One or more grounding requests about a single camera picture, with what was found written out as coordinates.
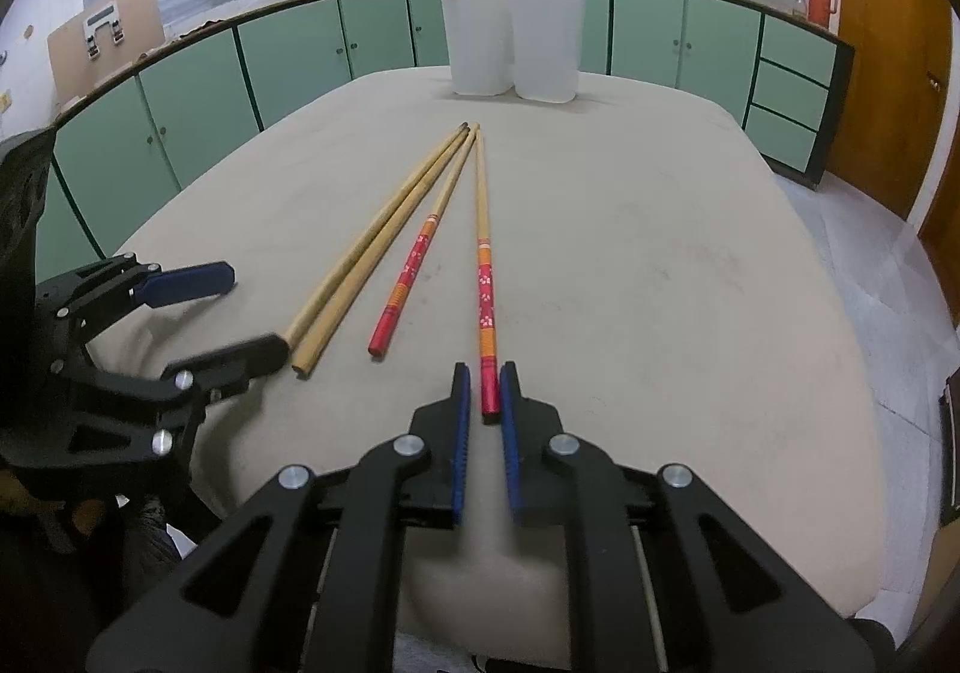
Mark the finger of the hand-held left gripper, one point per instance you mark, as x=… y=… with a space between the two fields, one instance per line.
x=240 y=358
x=187 y=283

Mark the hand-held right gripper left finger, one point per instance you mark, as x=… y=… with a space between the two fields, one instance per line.
x=461 y=433

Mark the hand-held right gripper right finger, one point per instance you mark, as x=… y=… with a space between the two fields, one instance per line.
x=511 y=433

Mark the bundle of chopsticks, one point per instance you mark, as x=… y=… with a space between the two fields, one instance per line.
x=340 y=313

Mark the plain wooden chopstick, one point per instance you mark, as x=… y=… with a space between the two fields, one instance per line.
x=329 y=290

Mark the red orange patterned chopstick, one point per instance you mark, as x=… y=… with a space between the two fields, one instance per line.
x=413 y=268
x=487 y=305

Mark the white plastic utensil holder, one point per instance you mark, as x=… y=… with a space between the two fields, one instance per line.
x=480 y=50

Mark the person's left hand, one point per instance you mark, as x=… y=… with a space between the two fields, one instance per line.
x=22 y=493

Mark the cardboard box with water dispenser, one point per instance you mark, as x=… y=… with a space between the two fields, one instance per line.
x=67 y=65

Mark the beige tablecloth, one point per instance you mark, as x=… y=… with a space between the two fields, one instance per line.
x=637 y=268

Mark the green lower kitchen cabinets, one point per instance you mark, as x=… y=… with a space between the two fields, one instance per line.
x=300 y=42

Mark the white metal bracket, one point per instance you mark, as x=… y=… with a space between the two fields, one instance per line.
x=101 y=12

